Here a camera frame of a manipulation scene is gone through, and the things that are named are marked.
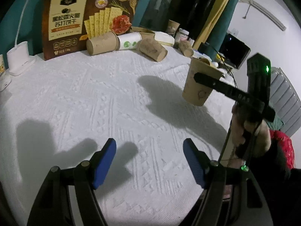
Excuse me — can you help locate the teal curtain left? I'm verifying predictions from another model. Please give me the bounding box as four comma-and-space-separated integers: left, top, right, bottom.
1, 0, 44, 56

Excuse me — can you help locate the black monitor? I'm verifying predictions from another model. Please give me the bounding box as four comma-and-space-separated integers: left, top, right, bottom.
219, 33, 251, 69

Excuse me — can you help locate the brown paper cup left centre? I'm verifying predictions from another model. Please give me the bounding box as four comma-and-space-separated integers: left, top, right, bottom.
139, 37, 168, 62

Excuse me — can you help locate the yellow curtain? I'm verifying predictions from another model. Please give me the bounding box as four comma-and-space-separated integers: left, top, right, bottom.
193, 0, 229, 49

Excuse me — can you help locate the brown paper cup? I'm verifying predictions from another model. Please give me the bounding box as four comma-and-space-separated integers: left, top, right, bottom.
182, 58, 222, 106
139, 37, 168, 62
179, 40, 194, 58
86, 32, 119, 56

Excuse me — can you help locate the white air conditioner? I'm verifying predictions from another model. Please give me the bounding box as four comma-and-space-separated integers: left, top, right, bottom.
239, 0, 286, 31

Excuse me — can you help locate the white desk lamp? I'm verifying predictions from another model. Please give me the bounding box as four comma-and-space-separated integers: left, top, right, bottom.
7, 0, 35, 76

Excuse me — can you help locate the upright paper cup at window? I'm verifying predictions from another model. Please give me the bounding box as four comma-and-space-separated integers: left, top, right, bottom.
166, 20, 180, 37

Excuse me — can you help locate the white cartoon mug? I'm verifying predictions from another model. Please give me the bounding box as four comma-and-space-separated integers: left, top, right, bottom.
0, 54, 12, 92

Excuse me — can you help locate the brown paper cup by box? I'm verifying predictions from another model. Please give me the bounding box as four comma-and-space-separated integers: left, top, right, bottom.
86, 32, 119, 56

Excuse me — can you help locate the red cloth on bed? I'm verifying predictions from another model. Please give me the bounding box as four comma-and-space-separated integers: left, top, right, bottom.
270, 130, 295, 169

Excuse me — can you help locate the right hand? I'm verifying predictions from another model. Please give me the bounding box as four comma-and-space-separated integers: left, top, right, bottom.
230, 103, 271, 155

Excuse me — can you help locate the brown oval paper container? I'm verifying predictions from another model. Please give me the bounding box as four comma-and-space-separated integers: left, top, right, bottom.
130, 26, 155, 39

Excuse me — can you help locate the white tissue pack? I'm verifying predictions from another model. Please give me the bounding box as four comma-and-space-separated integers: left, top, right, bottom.
155, 31, 174, 47

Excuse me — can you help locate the teal curtain right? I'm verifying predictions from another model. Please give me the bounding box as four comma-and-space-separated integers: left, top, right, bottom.
206, 0, 238, 61

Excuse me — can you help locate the black cable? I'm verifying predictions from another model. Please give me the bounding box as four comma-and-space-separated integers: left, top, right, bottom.
207, 43, 237, 88

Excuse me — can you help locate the white lidded jar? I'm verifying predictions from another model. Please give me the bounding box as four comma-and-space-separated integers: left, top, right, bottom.
174, 28, 189, 43

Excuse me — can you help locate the brown cracker box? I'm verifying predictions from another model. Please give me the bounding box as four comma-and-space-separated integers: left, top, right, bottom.
42, 0, 139, 60

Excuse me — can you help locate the white knitted tablecloth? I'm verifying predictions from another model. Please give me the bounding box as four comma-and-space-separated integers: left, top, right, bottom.
1, 48, 233, 225

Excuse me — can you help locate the teal curtain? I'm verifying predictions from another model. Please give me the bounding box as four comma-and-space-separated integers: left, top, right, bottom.
1, 0, 44, 56
206, 0, 238, 61

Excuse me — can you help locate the brown paper cup back right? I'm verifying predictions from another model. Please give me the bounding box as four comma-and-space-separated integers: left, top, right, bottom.
179, 40, 194, 58

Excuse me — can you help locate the white green paper cup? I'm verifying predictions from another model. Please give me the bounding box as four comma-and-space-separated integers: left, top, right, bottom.
117, 32, 142, 50

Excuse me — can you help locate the grey padded headboard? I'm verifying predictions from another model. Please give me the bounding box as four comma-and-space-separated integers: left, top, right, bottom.
270, 67, 301, 137

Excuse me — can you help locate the brown paper cup front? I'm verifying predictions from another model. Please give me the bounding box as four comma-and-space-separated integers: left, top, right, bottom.
182, 58, 222, 106

